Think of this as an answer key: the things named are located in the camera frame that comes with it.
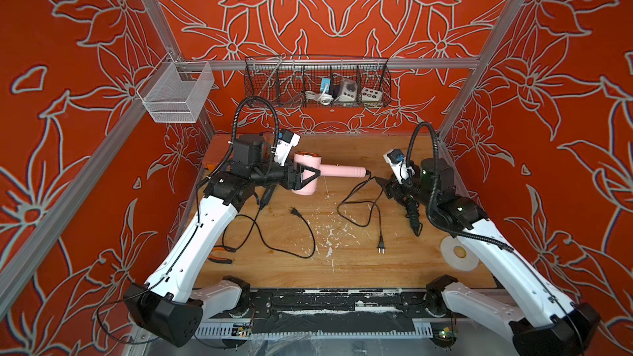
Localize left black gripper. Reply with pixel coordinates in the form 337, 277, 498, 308
266, 160, 333, 199

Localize pink hair dryer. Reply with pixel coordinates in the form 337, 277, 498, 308
293, 152, 369, 180

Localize dark green hair dryer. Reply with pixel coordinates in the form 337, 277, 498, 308
402, 158, 443, 237

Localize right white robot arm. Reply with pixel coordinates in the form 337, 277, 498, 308
377, 122, 600, 355

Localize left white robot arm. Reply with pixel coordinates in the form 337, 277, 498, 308
123, 119, 320, 347

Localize black magenta hair dryer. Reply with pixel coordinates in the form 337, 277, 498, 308
259, 185, 276, 211

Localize white tape roll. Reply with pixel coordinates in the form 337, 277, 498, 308
440, 236, 480, 272

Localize white round socket adapter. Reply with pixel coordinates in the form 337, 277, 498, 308
336, 79, 358, 103

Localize blue white small box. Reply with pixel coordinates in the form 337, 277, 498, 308
320, 77, 331, 95

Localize orange plastic tool case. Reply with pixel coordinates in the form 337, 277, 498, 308
202, 134, 231, 174

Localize white power strip cube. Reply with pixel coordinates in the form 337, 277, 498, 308
360, 87, 383, 105

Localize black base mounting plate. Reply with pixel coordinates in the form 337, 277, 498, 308
196, 288, 462, 341

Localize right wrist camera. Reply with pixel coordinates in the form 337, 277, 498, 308
383, 148, 415, 185

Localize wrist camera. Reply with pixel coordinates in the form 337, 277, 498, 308
383, 148, 415, 185
274, 130, 300, 166

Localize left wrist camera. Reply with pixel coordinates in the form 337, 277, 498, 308
274, 130, 300, 166

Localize black wire wall basket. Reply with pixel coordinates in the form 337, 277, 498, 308
244, 54, 392, 109

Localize black dryer power cord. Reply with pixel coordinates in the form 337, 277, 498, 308
219, 202, 317, 260

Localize orange handled pliers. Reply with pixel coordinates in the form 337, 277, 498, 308
208, 256, 233, 265

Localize aluminium frame rail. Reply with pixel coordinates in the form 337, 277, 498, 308
175, 56, 479, 72

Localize white mesh wall basket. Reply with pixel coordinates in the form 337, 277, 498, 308
138, 62, 215, 124

